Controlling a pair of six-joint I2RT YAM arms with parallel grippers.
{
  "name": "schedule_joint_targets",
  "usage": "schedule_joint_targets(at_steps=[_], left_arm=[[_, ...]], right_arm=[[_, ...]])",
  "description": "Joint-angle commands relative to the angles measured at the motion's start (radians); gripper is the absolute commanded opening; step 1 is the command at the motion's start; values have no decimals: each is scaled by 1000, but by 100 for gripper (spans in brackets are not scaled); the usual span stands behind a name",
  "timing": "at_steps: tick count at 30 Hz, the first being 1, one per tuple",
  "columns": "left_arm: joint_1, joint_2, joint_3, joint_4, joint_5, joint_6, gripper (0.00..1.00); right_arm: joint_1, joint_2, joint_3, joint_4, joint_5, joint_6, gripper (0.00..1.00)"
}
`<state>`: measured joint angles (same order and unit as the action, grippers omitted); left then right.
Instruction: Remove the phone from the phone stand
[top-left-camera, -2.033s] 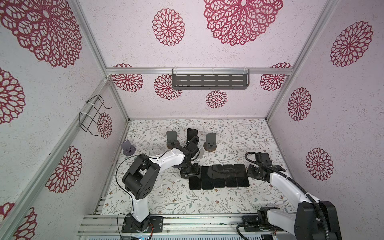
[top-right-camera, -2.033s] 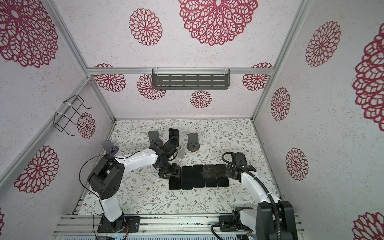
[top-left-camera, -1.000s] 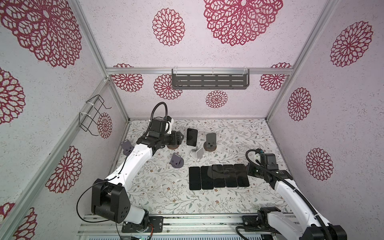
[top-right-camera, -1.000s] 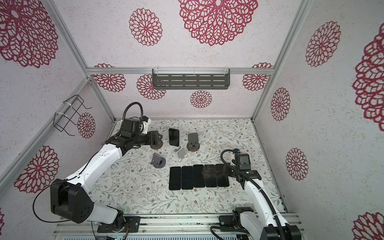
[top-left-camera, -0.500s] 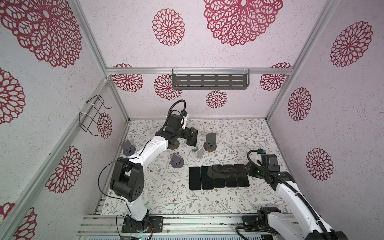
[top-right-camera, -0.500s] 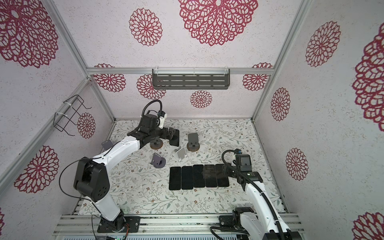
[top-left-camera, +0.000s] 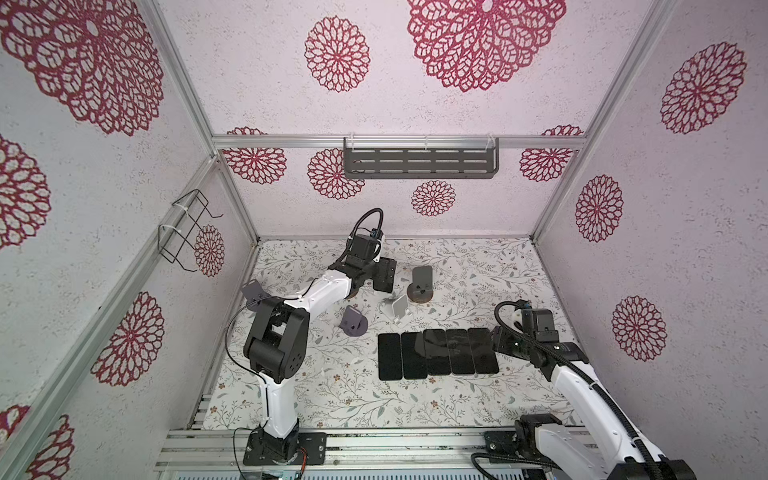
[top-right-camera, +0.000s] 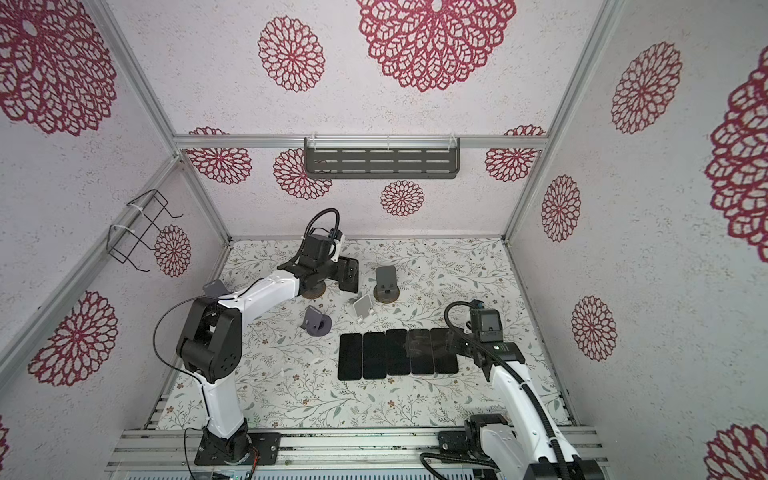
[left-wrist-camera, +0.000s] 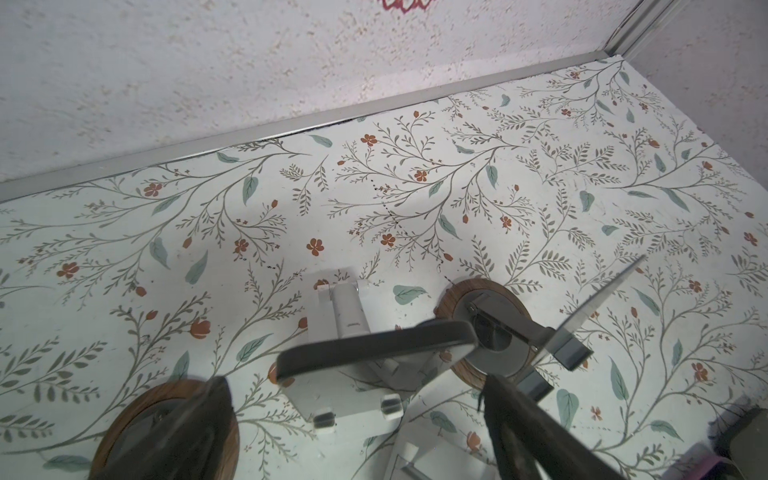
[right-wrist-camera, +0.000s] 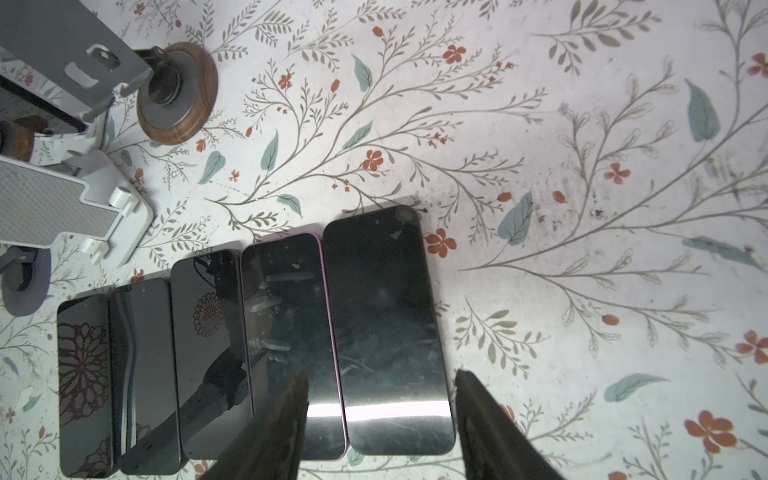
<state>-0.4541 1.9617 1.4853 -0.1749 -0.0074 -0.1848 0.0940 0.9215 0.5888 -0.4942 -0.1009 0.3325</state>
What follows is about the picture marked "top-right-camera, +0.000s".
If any black smartphone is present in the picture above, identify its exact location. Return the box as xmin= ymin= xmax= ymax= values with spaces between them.
xmin=362 ymin=332 xmax=387 ymax=380
xmin=430 ymin=328 xmax=459 ymax=375
xmin=337 ymin=333 xmax=363 ymax=381
xmin=407 ymin=329 xmax=435 ymax=375
xmin=385 ymin=329 xmax=411 ymax=376

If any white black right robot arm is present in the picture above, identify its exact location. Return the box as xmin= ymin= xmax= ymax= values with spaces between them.
xmin=443 ymin=300 xmax=605 ymax=479

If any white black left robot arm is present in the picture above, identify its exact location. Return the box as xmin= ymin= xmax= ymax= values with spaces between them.
xmin=176 ymin=228 xmax=359 ymax=465

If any grey round stand front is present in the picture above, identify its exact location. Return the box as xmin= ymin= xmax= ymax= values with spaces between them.
xmin=300 ymin=306 xmax=332 ymax=337

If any grey round phone stand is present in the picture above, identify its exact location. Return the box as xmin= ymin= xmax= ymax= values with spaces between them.
xmin=203 ymin=279 xmax=232 ymax=298

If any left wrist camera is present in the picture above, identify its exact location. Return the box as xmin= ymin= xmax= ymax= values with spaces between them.
xmin=327 ymin=228 xmax=344 ymax=262

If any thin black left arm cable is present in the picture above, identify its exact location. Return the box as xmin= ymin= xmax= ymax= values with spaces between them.
xmin=152 ymin=206 xmax=342 ymax=480

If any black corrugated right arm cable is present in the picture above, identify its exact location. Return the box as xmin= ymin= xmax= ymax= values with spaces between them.
xmin=418 ymin=299 xmax=571 ymax=480

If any grey slotted wall shelf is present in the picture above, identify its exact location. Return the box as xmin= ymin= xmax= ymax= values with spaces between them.
xmin=304 ymin=136 xmax=460 ymax=180

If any black wire wall basket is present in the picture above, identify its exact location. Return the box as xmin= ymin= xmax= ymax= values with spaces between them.
xmin=105 ymin=189 xmax=183 ymax=273

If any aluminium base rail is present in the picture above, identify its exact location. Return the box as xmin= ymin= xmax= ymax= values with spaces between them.
xmin=105 ymin=424 xmax=610 ymax=479

